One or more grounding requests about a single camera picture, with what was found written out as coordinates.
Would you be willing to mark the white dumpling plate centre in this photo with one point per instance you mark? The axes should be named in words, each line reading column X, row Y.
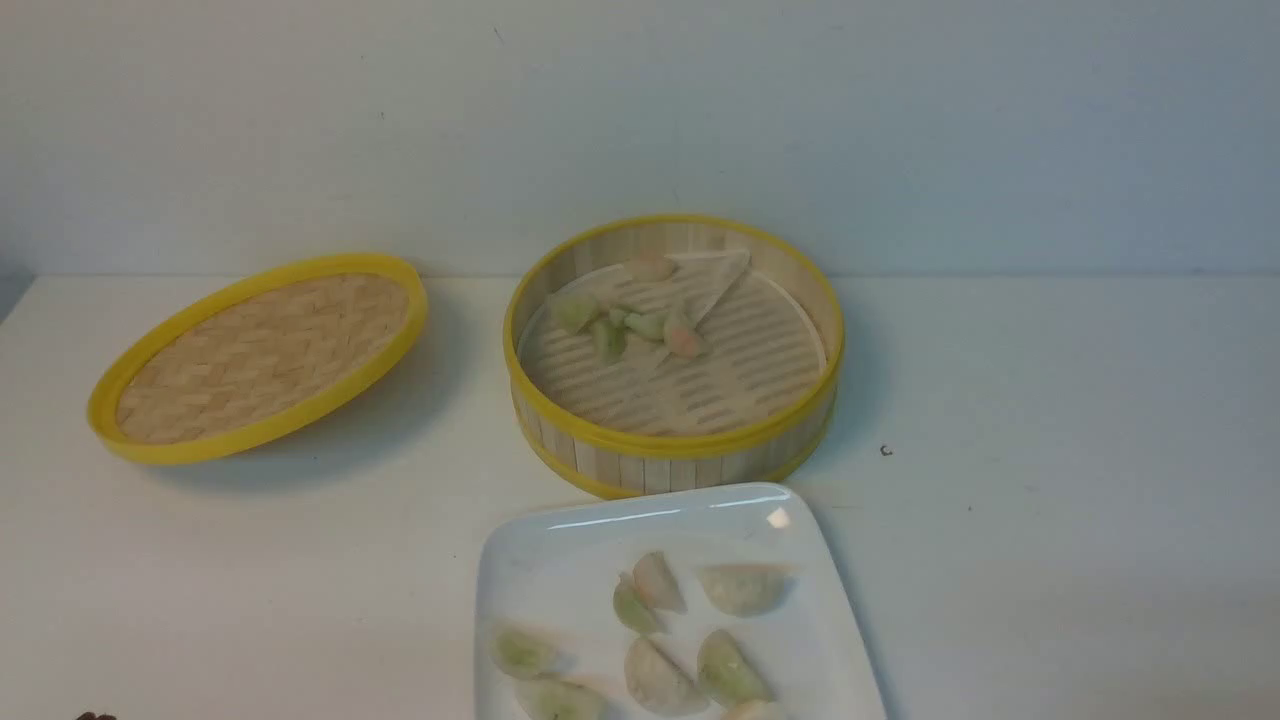
column 658, row 684

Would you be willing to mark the pink dumpling on plate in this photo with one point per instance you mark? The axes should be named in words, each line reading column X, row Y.
column 656, row 584

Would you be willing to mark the yellow rimmed bamboo steamer basket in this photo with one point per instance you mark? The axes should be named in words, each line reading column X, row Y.
column 611, row 464

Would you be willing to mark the white mesh steamer liner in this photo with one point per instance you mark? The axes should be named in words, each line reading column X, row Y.
column 763, row 351

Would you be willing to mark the green dumpling plate left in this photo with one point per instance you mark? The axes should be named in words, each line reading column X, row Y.
column 520, row 654

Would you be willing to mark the green dumpling left in steamer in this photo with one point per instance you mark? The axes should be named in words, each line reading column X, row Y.
column 573, row 312

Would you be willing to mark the green dumpling centre in steamer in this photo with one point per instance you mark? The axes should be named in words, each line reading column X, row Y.
column 649, row 326

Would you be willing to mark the green dumpling plate bottom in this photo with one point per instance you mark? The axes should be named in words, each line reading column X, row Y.
column 550, row 697

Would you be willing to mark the pale dumpling plate bottom edge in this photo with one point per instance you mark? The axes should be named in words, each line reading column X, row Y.
column 756, row 710

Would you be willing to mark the green dumpling low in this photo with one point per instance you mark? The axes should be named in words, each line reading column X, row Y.
column 609, row 340

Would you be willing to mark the pink dumpling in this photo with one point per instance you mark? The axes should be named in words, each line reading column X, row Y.
column 656, row 584
column 681, row 337
column 650, row 269

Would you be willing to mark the white dumpling on plate right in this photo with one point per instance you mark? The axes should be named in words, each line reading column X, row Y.
column 744, row 590

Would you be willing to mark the small green dumpling on plate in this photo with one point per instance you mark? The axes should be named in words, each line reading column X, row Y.
column 632, row 610

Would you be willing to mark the green dumpling in steamer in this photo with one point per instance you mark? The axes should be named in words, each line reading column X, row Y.
column 649, row 326
column 573, row 312

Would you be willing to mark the green dumpling plate right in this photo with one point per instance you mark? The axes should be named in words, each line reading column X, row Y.
column 726, row 675

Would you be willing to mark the white square plate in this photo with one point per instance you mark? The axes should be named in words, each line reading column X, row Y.
column 553, row 574

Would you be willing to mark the pink dumpling at steamer rim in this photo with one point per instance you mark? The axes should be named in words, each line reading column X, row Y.
column 650, row 269

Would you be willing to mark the yellow rimmed woven steamer lid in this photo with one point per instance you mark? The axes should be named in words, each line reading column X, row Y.
column 260, row 359

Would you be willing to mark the green dumpling plate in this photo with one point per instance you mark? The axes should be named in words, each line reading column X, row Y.
column 550, row 697
column 520, row 654
column 726, row 675

